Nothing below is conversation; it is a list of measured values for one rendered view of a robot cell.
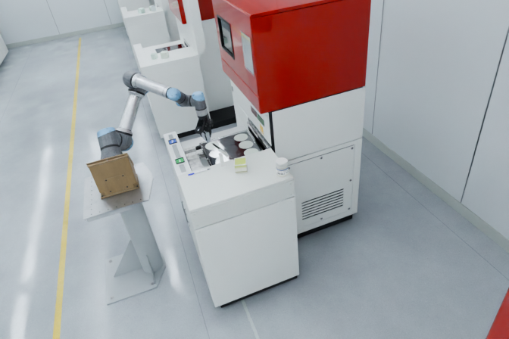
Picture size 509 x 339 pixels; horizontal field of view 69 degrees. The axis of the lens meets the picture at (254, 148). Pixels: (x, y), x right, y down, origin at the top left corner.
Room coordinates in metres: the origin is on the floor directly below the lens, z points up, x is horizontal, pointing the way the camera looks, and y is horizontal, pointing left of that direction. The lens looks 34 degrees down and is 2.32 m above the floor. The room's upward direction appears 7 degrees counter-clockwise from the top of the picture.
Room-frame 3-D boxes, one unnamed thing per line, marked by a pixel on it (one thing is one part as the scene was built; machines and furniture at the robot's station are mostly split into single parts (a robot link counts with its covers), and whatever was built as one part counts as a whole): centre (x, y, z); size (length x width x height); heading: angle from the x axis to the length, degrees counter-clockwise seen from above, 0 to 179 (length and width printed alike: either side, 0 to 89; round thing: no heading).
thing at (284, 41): (2.50, -0.30, 1.52); 0.81 x 0.75 x 0.59; 17
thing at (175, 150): (2.12, 0.53, 0.89); 0.55 x 0.09 x 0.14; 17
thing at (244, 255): (2.05, 0.24, 0.41); 0.97 x 0.64 x 0.82; 17
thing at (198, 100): (2.20, 0.32, 1.27); 0.09 x 0.08 x 0.11; 70
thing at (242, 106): (2.41, 0.00, 1.02); 0.82 x 0.03 x 0.40; 17
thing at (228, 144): (2.16, 0.16, 0.90); 0.34 x 0.34 x 0.01; 17
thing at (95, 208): (1.99, 0.93, 0.75); 0.45 x 0.44 x 0.13; 106
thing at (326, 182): (2.50, -0.33, 0.41); 0.82 x 0.71 x 0.82; 17
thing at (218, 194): (1.76, 0.14, 0.89); 0.62 x 0.35 x 0.14; 107
